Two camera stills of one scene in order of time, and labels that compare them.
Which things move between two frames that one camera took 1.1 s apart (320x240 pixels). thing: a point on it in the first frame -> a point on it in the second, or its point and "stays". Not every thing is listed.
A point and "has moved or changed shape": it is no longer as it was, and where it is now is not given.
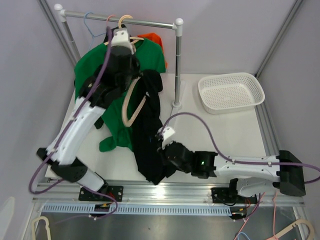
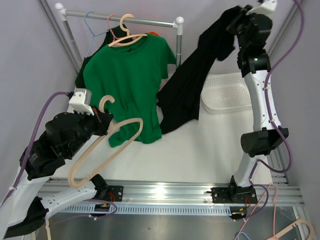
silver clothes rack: (177, 25) stays
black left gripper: (136, 73) -> (102, 119)
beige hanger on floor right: (311, 230) stays
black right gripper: (162, 151) -> (238, 17)
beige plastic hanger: (128, 123) -> (112, 155)
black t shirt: (147, 128) -> (179, 98)
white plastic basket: (230, 93) stays
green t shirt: (89, 60) has moved or changed shape
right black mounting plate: (230, 195) stays
